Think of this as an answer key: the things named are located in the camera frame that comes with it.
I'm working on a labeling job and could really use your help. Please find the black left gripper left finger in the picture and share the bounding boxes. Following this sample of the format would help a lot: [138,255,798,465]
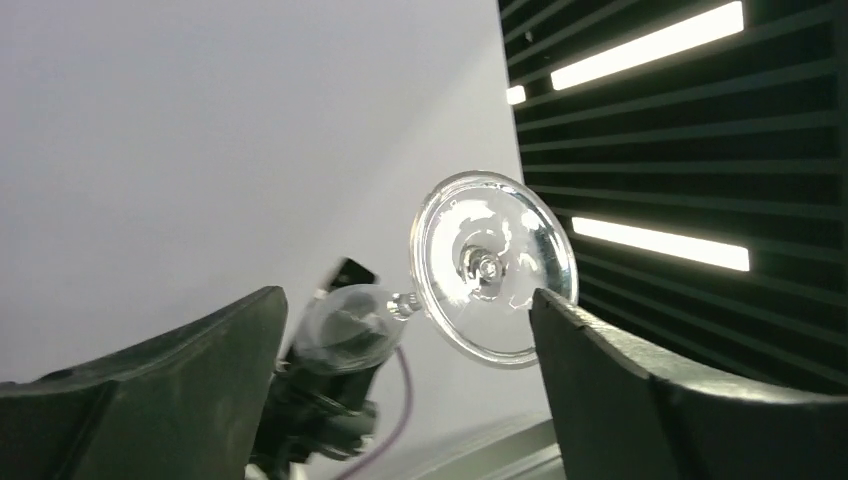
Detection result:
[1,286,288,479]

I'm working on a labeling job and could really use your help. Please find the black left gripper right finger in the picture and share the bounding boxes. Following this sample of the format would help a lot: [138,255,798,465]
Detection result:
[529,289,847,479]

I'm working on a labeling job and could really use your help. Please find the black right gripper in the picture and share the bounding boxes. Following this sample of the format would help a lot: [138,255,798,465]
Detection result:
[248,258,398,479]

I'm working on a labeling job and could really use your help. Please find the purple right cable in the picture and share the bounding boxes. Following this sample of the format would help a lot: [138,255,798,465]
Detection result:
[331,344,415,480]

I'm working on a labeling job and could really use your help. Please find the clear glass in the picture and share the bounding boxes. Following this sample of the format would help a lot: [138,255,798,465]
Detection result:
[292,170,579,374]

